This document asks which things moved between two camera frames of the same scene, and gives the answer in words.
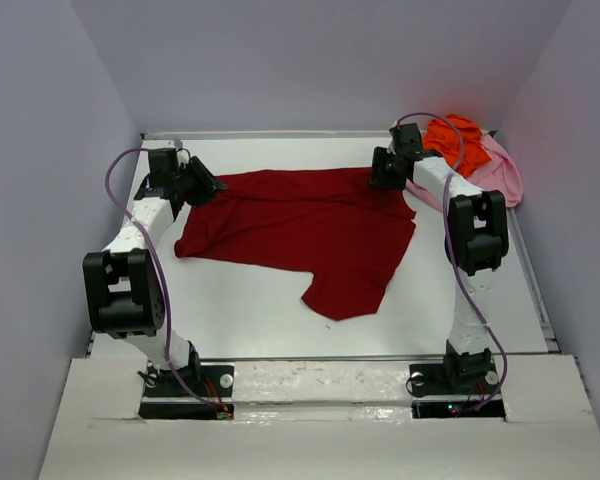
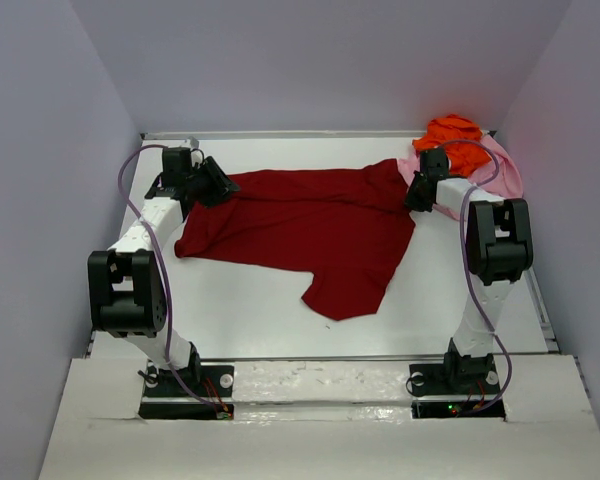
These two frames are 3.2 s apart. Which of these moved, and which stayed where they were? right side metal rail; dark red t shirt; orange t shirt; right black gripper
Moved: right black gripper
Stayed: orange t shirt; right side metal rail; dark red t shirt
